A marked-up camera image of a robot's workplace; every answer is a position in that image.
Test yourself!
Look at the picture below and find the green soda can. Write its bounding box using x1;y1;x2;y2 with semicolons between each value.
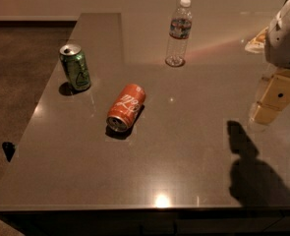
59;44;90;91

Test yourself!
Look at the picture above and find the clear plastic water bottle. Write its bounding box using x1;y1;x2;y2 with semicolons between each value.
165;0;193;67

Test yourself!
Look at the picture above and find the orange coke can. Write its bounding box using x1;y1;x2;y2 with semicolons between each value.
106;84;146;133

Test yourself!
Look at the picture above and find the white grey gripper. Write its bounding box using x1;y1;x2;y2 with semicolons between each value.
245;0;290;126

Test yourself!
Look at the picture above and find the small black floor object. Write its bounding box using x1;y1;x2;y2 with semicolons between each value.
2;142;16;162

